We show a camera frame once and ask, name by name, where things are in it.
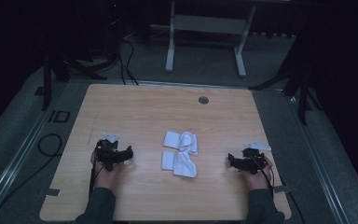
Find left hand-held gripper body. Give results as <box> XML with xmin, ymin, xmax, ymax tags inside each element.
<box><xmin>94</xmin><ymin>133</ymin><xmax>121</xmax><ymax>173</ymax></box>

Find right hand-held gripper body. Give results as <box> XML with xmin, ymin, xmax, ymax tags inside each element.
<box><xmin>241</xmin><ymin>141</ymin><xmax>272</xmax><ymax>175</ymax></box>

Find person's right hand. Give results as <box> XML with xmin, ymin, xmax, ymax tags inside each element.
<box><xmin>241</xmin><ymin>154</ymin><xmax>275</xmax><ymax>191</ymax></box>

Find person's left hand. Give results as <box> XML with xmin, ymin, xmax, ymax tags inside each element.
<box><xmin>89</xmin><ymin>150</ymin><xmax>125</xmax><ymax>191</ymax></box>

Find white sock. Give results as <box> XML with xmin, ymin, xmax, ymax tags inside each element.
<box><xmin>162</xmin><ymin>130</ymin><xmax>200</xmax><ymax>157</ymax></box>
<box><xmin>160</xmin><ymin>150</ymin><xmax>198</xmax><ymax>179</ymax></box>

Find black floor stand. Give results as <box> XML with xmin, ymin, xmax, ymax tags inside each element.
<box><xmin>247</xmin><ymin>62</ymin><xmax>323</xmax><ymax>126</ymax></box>
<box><xmin>34</xmin><ymin>18</ymin><xmax>122</xmax><ymax>112</ymax></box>

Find right hand-held gripper black cable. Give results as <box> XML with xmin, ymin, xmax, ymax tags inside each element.
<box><xmin>252</xmin><ymin>153</ymin><xmax>307</xmax><ymax>224</ymax></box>

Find hand-held gripper black cable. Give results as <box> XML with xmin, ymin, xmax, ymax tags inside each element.
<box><xmin>88</xmin><ymin>159</ymin><xmax>105</xmax><ymax>200</ymax></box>
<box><xmin>252</xmin><ymin>153</ymin><xmax>307</xmax><ymax>224</ymax></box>

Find left hand-held gripper black cable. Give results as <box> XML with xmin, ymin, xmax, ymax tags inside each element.
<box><xmin>88</xmin><ymin>159</ymin><xmax>105</xmax><ymax>200</ymax></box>

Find black looped floor cable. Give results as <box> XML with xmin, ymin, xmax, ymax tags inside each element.
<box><xmin>0</xmin><ymin>133</ymin><xmax>63</xmax><ymax>224</ymax></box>

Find black floor cables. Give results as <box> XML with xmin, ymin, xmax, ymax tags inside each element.
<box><xmin>117</xmin><ymin>36</ymin><xmax>140</xmax><ymax>86</ymax></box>

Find white metal table frame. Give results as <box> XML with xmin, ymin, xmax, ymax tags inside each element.
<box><xmin>165</xmin><ymin>0</ymin><xmax>257</xmax><ymax>78</ymax></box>

